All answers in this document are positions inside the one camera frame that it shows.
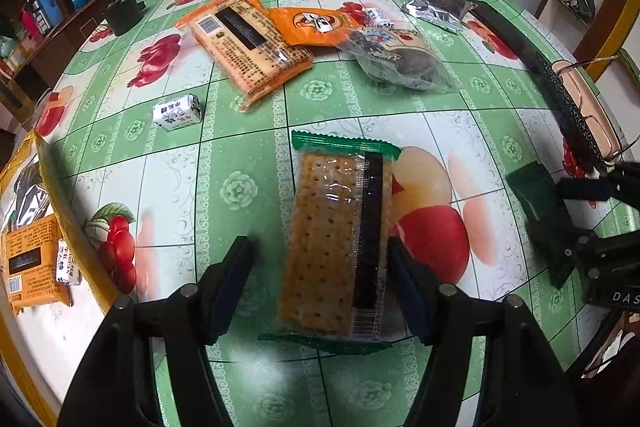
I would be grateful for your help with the black and white snack packet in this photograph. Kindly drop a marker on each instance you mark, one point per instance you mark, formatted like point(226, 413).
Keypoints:
point(30, 202)

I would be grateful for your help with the green-edged clear cracker packet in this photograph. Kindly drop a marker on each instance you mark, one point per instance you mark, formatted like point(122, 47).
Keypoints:
point(325, 237)

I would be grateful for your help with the black cup-shaped holder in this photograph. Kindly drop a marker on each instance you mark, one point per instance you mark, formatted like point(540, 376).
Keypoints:
point(122, 17)

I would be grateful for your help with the dark green snack packet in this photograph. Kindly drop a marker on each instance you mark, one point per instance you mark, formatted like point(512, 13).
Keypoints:
point(537, 199)

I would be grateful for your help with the small white candy packet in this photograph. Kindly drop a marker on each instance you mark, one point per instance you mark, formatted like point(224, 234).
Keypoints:
point(376, 17)
point(175, 113)
point(67, 264)

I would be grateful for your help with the black patterned glasses case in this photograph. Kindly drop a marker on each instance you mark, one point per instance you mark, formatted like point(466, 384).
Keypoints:
point(555, 97)

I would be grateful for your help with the blue container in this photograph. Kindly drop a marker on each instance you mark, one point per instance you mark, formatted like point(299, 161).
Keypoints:
point(47, 4)

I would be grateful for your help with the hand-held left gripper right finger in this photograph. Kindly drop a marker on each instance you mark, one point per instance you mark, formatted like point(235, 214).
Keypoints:
point(410, 292)

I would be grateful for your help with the orange seed snack packet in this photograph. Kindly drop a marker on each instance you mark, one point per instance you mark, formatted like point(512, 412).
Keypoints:
point(310, 27)

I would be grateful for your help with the clear packet of dark bread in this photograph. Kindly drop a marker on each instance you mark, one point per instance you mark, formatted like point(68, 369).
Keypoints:
point(395, 62)

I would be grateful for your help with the pink-framed eyeglasses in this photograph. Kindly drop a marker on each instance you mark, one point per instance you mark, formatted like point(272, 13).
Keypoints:
point(585, 63)

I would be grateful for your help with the orange-edged clear cracker packet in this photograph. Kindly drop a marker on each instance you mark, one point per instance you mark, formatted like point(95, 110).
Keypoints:
point(240, 52)

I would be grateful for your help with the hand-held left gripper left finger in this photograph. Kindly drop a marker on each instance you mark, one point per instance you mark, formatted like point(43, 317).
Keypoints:
point(230, 292)

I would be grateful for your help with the green floral fruit-print tablecloth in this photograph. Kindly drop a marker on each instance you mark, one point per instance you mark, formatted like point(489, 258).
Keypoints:
point(240, 187)

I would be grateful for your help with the silver foil snack packet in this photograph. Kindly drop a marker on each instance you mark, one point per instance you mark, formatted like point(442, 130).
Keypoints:
point(440, 9)

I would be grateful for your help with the white tray with yellow edge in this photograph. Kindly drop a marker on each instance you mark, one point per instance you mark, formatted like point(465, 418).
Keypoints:
point(55, 347)

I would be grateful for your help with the dark items on wall shelf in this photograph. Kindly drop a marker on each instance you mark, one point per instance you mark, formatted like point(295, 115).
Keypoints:
point(575, 2)

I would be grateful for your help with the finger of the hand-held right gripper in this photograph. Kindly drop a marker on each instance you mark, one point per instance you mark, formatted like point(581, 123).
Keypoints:
point(570, 244)
point(585, 190)

